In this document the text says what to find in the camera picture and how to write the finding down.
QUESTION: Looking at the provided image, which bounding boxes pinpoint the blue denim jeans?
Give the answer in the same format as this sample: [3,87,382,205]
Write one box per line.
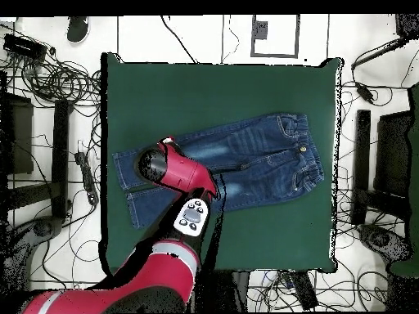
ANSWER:
[111,112,325,230]

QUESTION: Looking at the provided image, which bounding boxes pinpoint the dark flat panel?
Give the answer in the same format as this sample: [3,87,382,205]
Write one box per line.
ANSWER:
[373,110,414,198]
[0,92,34,176]

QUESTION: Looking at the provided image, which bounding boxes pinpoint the dark green table cloth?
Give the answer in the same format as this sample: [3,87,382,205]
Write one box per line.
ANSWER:
[99,52,345,278]

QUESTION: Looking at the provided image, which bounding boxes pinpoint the black power strip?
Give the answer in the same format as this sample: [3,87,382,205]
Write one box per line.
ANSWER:
[290,270,319,311]
[74,150,100,206]

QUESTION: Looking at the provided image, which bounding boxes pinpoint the black stand leg bar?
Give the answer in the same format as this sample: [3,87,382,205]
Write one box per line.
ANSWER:
[352,109,372,226]
[51,99,72,219]

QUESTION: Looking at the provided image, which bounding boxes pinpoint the small grey square patch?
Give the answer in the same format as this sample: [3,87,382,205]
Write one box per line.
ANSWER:
[253,20,269,41]

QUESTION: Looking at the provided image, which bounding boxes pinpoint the black round stand base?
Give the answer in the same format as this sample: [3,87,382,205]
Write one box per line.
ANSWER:
[30,216,64,239]
[357,223,411,261]

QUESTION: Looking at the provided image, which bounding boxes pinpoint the black power brick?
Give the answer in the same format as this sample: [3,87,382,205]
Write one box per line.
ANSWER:
[354,81,376,105]

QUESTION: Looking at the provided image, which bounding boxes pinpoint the person's dark shoe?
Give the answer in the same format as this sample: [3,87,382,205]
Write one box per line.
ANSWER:
[66,16,90,43]

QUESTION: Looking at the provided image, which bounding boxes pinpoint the black rod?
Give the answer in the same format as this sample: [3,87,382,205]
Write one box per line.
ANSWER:
[350,37,408,70]

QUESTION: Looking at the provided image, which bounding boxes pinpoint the black corner box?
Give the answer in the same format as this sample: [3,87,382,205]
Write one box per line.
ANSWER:
[394,13,419,41]

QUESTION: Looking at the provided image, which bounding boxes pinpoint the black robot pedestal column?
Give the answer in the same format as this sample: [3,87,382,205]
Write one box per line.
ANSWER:
[196,270,250,314]

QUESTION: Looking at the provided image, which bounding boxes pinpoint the long black floor cable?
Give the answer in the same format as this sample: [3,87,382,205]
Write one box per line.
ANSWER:
[159,15,200,64]

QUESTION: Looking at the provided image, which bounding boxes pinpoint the grey square floor frame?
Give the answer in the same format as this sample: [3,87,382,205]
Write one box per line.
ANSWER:
[250,14,300,59]

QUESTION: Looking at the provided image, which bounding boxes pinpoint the tangle of black cables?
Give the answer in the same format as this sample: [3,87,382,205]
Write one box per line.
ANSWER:
[21,56,102,106]

